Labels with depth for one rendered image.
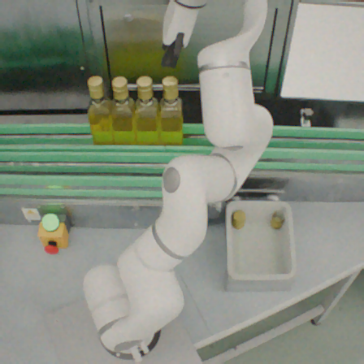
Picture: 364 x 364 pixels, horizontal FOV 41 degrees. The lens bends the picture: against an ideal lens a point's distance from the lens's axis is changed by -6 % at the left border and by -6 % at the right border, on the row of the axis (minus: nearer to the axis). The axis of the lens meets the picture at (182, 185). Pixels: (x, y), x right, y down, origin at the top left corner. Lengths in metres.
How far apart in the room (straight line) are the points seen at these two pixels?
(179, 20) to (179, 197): 0.36
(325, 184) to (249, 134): 0.64
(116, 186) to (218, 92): 0.54
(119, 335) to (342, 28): 0.85
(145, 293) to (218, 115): 0.32
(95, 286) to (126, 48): 0.60
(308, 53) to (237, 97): 0.52
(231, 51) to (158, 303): 0.43
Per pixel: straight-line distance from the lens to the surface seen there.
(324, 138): 1.41
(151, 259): 0.88
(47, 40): 1.34
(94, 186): 1.28
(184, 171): 0.80
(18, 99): 1.52
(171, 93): 1.17
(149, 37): 1.24
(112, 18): 1.22
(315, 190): 1.44
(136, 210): 1.32
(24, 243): 1.45
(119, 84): 1.16
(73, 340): 1.28
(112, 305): 0.95
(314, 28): 1.24
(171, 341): 1.24
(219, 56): 0.81
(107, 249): 1.39
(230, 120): 0.79
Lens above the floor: 1.98
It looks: 56 degrees down
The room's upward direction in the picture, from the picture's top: straight up
